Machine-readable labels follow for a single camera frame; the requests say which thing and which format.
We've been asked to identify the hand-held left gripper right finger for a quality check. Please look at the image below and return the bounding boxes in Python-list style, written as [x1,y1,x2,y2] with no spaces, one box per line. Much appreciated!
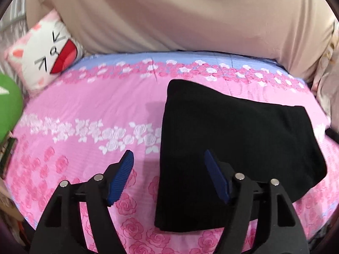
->
[204,149,310,254]

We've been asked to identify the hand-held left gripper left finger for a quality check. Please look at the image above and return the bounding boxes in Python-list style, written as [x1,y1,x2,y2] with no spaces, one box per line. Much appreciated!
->
[29,150,134,254]

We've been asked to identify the black pants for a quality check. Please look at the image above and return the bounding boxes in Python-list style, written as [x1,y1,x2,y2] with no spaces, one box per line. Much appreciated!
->
[154,79,328,233]

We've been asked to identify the pink floral bed sheet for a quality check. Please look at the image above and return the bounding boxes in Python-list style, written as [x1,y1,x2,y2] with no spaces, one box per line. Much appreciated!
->
[4,52,339,254]

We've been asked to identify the dark glossy object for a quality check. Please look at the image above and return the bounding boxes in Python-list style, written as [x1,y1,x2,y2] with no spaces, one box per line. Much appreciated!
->
[0,137,18,180]

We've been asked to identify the light wooden furniture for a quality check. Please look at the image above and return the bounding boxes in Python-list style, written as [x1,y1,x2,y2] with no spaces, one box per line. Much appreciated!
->
[0,180,25,223]

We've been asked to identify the green plush cushion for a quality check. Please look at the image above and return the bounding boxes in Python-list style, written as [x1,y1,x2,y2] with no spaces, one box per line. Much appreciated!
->
[0,73,24,142]

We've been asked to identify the white cat face pillow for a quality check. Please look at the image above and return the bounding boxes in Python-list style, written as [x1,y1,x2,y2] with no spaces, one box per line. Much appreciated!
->
[7,9,87,92]

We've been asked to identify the beige patterned cloth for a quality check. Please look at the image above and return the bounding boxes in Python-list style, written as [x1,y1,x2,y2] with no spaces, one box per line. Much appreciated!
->
[310,18,339,123]

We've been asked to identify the beige padded headboard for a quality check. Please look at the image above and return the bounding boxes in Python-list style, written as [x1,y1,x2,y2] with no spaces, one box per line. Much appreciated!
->
[25,0,338,82]

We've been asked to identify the grey shiny cloth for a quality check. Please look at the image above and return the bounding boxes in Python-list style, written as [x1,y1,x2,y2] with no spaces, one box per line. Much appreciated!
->
[0,0,30,62]

